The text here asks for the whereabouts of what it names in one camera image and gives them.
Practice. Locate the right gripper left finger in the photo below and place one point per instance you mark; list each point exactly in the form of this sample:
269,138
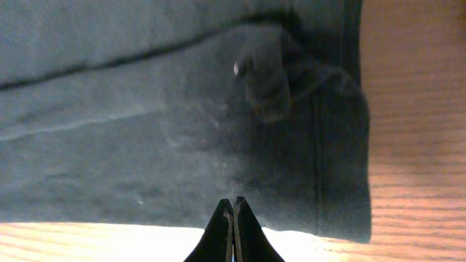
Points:
215,244

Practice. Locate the dark teal t-shirt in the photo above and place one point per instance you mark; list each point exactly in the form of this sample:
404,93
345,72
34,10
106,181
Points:
150,112

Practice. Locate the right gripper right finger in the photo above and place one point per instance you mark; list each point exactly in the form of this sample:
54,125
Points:
250,242

